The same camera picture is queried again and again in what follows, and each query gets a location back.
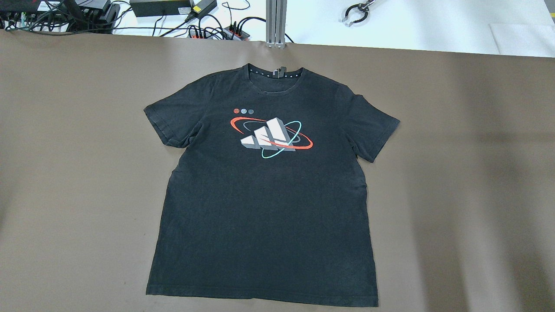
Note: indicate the black graphic t-shirt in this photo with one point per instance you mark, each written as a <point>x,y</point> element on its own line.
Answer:
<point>268,200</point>

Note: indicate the power strip with red switches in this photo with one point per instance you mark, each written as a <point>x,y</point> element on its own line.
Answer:
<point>225,34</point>

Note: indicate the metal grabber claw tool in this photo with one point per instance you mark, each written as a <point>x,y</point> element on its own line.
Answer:
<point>357,13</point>

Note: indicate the black power adapter brick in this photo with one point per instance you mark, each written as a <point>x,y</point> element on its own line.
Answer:
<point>143,8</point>

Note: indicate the white paper sheet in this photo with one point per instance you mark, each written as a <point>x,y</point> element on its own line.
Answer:
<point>534,40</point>

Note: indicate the aluminium frame post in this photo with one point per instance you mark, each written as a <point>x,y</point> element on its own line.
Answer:
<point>275,23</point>

